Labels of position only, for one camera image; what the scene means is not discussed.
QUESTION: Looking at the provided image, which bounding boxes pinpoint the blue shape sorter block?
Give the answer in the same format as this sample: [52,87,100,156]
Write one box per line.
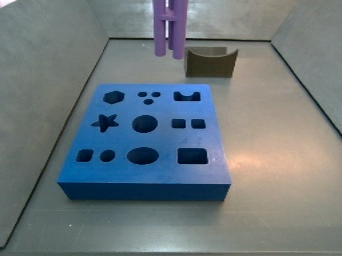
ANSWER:
[58,84,231,201]

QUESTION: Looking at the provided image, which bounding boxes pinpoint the purple three prong object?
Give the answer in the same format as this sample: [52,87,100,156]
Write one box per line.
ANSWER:
[152,0,189,59]

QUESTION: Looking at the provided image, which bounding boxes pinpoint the dark olive curved block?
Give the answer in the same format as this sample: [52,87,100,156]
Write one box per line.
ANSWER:
[185,47,238,78]

